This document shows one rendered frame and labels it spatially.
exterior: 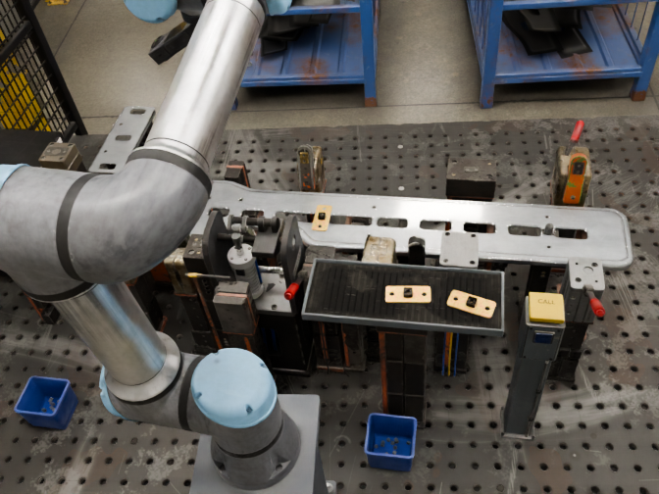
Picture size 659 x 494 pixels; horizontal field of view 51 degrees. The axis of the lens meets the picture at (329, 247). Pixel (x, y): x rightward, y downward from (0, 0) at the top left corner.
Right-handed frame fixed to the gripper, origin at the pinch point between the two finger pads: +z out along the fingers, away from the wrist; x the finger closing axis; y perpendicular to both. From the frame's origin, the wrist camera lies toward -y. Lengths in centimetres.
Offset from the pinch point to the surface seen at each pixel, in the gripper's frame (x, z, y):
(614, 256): 14, 48, 76
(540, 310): -14, 31, 59
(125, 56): 224, 150, -168
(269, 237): -3.5, 31.0, 4.7
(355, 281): -12.7, 30.8, 24.7
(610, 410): -7, 78, 80
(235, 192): 24, 47, -15
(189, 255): -7.5, 34.5, -12.6
